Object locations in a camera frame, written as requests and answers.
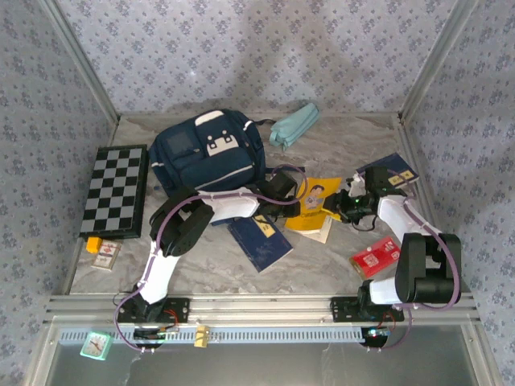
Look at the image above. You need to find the small green clock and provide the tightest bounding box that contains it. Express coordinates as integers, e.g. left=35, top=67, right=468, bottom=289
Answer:
left=79, top=331, right=112, bottom=361

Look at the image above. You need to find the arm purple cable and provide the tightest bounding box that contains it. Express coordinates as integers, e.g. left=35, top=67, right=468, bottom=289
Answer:
left=356, top=167, right=462, bottom=355
left=114, top=164, right=309, bottom=355

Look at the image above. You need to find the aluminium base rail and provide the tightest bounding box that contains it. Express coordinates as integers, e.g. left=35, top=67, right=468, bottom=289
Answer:
left=43, top=292, right=482, bottom=327

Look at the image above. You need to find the navy blue backpack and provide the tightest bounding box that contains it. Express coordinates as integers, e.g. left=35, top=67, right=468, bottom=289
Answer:
left=147, top=108, right=282, bottom=226

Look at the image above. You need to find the black grey chessboard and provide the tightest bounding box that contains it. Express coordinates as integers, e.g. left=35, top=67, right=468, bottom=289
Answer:
left=78, top=144, right=150, bottom=240

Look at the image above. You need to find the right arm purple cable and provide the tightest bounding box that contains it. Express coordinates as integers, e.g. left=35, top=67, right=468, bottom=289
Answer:
left=356, top=167, right=462, bottom=355

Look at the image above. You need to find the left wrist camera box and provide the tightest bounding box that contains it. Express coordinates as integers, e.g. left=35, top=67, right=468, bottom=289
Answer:
left=268, top=170, right=299, bottom=200

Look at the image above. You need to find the small circuit board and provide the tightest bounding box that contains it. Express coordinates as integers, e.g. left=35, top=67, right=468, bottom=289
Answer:
left=132, top=326, right=180, bottom=349
left=363, top=326, right=392, bottom=349

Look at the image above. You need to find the grey slotted cable duct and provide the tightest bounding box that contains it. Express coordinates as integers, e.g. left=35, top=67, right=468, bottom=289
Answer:
left=59, top=325, right=368, bottom=345

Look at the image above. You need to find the red box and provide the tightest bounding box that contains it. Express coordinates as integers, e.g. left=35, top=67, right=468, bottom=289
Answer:
left=348, top=236, right=402, bottom=281

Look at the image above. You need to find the navy book large yellow label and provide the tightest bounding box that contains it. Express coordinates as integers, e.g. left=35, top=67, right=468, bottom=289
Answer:
left=227, top=212, right=294, bottom=273

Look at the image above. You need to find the aluminium frame post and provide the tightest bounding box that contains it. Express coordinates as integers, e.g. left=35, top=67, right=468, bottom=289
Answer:
left=39, top=0, right=122, bottom=124
left=398, top=0, right=482, bottom=124

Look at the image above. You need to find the navy book small yellow label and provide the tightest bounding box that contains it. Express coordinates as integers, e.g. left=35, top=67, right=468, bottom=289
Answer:
left=356, top=151, right=419, bottom=190

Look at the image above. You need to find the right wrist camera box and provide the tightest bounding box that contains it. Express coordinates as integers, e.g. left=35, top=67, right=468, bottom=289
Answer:
left=348, top=165, right=390, bottom=198

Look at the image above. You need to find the aluminium side rail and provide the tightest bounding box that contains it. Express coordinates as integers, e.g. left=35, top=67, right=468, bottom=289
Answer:
left=395, top=114, right=474, bottom=297

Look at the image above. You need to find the playing card box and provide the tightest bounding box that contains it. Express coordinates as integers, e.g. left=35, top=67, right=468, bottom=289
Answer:
left=91, top=240, right=122, bottom=271

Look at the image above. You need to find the yellow cartoon cover book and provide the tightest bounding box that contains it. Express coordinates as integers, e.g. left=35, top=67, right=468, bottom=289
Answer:
left=284, top=175, right=343, bottom=244

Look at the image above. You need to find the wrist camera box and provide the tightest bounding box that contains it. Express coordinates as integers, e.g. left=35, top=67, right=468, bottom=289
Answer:
left=348, top=165, right=390, bottom=198
left=268, top=170, right=299, bottom=200

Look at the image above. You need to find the grey metal panel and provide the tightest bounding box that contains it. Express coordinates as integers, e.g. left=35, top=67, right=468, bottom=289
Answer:
left=38, top=325, right=494, bottom=386

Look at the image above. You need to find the light blue pencil case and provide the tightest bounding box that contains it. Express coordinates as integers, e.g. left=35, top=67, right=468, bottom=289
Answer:
left=269, top=101, right=321, bottom=152

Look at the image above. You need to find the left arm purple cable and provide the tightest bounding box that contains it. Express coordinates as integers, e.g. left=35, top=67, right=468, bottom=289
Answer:
left=114, top=164, right=309, bottom=355

